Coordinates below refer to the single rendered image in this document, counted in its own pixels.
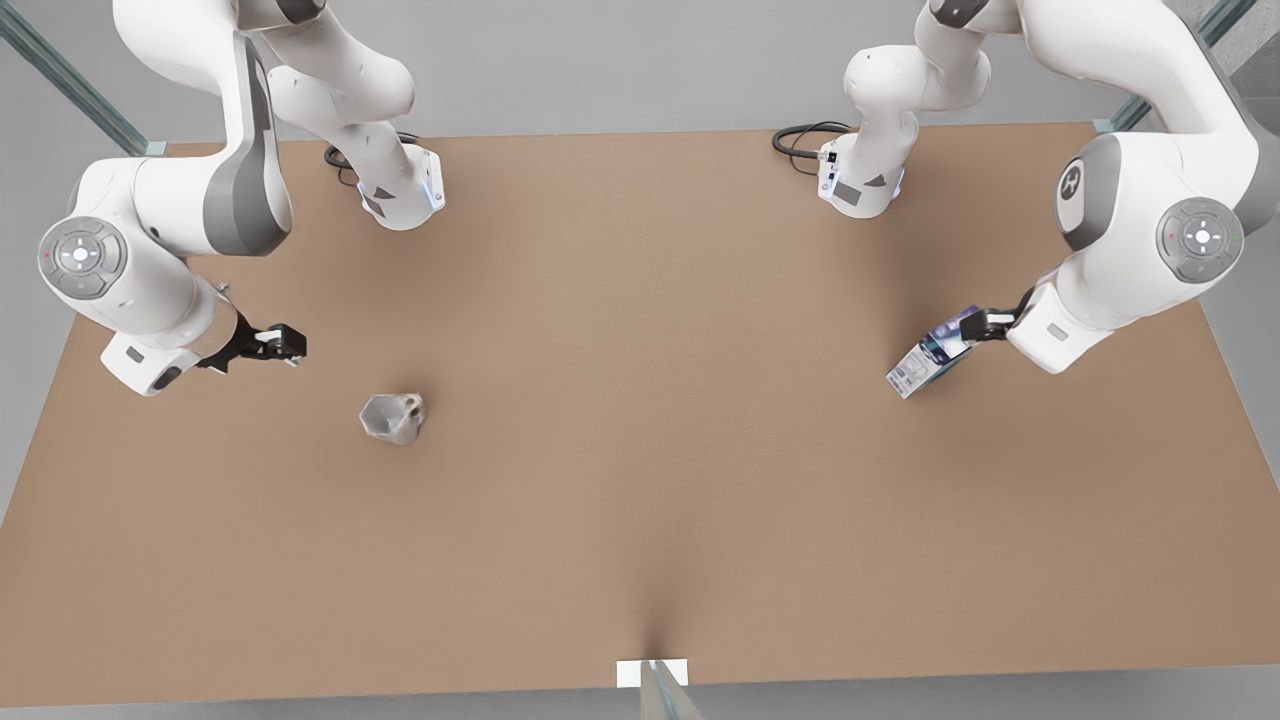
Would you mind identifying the white and blue carton box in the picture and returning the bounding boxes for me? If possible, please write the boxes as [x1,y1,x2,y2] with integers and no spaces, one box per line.
[885,305,987,401]

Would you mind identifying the silver frame post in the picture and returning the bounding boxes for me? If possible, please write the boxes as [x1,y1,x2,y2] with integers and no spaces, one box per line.
[0,4,168,159]
[1092,0,1258,135]
[616,658,707,720]

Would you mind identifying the grey faceted cup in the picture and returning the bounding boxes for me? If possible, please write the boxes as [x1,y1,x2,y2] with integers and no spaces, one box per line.
[359,392,428,447]

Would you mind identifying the black cable loop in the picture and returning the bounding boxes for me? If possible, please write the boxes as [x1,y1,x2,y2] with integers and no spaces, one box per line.
[771,121,854,179]
[323,131,422,188]

